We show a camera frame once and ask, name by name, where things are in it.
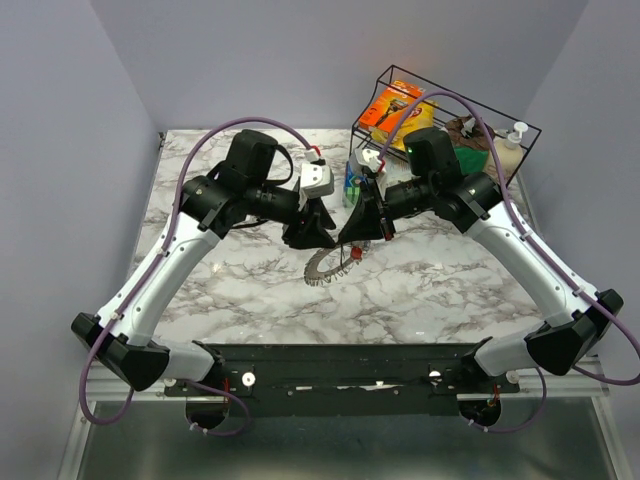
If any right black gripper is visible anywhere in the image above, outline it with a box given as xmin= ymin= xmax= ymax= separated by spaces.
xmin=337 ymin=176 xmax=435 ymax=243

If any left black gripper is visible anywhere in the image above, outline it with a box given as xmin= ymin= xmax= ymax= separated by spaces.
xmin=246 ymin=181 xmax=337 ymax=251

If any silver toothed metal ring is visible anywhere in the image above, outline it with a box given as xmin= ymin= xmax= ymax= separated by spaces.
xmin=302 ymin=246 xmax=354 ymax=288

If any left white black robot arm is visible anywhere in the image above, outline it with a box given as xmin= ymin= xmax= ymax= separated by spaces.
xmin=71 ymin=129 xmax=335 ymax=395

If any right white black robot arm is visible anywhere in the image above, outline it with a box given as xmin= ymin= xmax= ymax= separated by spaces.
xmin=338 ymin=127 xmax=623 ymax=392

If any blue green small box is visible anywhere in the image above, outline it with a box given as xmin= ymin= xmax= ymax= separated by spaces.
xmin=342 ymin=162 xmax=366 ymax=208

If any orange razor box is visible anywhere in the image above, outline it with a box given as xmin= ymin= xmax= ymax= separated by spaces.
xmin=357 ymin=80 xmax=425 ymax=136

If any yellow chips bag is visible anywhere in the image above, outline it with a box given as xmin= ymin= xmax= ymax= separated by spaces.
xmin=372 ymin=99 xmax=435 ymax=151

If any green brown paper bag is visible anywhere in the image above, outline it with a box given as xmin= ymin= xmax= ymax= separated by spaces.
xmin=443 ymin=115 xmax=490 ymax=175

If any cream pump lotion bottle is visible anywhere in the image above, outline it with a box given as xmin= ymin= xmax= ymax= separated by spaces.
xmin=493 ymin=121 xmax=529 ymax=183

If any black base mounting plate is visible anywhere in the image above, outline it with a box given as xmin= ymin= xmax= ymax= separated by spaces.
xmin=164 ymin=337 xmax=521 ymax=419

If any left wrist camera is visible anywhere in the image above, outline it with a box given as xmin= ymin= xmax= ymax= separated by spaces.
xmin=299 ymin=163 xmax=334 ymax=199

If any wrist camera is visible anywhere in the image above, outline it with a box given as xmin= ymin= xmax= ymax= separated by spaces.
xmin=348 ymin=148 xmax=386 ymax=179
xmin=299 ymin=163 xmax=334 ymax=199

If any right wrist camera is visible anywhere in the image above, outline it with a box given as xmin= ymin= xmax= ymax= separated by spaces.
xmin=348 ymin=148 xmax=386 ymax=179

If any black wire shelf rack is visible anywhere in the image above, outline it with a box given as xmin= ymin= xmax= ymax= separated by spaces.
xmin=350 ymin=65 xmax=541 ymax=184

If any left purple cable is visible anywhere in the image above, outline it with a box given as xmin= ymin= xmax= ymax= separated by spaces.
xmin=79 ymin=116 xmax=326 ymax=437

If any purple cable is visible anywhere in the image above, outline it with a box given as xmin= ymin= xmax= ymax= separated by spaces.
xmin=377 ymin=90 xmax=640 ymax=434
xmin=79 ymin=116 xmax=326 ymax=437

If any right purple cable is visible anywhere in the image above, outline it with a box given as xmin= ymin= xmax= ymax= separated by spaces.
xmin=377 ymin=90 xmax=640 ymax=434

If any aluminium extrusion rail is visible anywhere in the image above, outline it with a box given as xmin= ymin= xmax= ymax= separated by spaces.
xmin=86 ymin=363 xmax=611 ymax=402

